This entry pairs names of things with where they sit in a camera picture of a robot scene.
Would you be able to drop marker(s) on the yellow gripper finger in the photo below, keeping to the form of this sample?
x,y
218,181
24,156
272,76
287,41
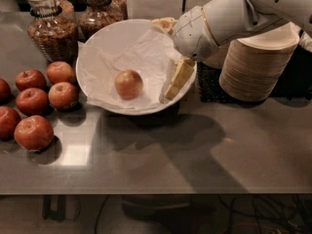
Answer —
x,y
178,78
164,25

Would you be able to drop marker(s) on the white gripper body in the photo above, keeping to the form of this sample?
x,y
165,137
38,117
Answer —
x,y
191,33

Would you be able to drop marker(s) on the red-yellow apple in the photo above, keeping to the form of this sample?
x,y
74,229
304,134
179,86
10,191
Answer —
x,y
128,84

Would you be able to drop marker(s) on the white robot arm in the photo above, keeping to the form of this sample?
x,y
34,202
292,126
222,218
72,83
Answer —
x,y
214,36

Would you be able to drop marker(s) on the white paper bowl liner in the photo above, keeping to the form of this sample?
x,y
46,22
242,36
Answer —
x,y
136,62

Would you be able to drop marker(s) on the large white bowl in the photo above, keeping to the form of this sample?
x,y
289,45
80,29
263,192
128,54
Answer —
x,y
107,43

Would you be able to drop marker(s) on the red apple back right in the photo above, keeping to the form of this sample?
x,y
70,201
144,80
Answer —
x,y
60,71

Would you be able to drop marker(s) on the red apple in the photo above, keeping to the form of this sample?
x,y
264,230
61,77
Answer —
x,y
34,133
60,71
32,101
31,78
63,96

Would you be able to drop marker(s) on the red apple middle right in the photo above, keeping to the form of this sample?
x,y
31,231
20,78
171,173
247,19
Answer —
x,y
63,96

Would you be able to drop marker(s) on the red apple back left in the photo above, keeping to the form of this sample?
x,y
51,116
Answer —
x,y
31,78

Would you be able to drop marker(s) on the red apple middle left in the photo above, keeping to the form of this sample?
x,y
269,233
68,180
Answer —
x,y
32,101

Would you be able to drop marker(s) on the red apple front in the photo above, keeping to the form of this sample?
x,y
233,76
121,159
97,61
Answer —
x,y
34,133

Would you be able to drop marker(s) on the red apple left back edge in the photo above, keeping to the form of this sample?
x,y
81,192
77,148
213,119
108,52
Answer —
x,y
5,91

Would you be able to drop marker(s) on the red apple edge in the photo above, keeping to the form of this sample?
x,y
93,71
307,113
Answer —
x,y
9,119
5,91

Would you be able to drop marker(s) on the red apple left front edge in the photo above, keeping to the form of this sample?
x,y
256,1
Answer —
x,y
9,119

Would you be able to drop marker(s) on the white sign card left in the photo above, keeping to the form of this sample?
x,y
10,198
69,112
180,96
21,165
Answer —
x,y
153,9

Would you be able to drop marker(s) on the rear stack paper bowls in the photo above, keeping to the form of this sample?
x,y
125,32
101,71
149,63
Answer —
x,y
217,59

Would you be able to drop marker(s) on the stack paper bowls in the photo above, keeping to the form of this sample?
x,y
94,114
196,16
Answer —
x,y
253,65
217,59

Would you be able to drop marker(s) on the glass granola jar right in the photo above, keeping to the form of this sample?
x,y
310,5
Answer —
x,y
101,13

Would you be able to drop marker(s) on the glass granola jar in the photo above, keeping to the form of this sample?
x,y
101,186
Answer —
x,y
53,30
101,13

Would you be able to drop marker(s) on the front stack paper bowls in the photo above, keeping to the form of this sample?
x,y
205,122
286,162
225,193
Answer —
x,y
253,65

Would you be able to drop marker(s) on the white plastic cutlery bunch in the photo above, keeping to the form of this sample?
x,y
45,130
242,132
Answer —
x,y
305,41

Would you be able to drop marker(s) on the glass granola jar left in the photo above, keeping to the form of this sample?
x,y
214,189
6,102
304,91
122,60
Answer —
x,y
53,30

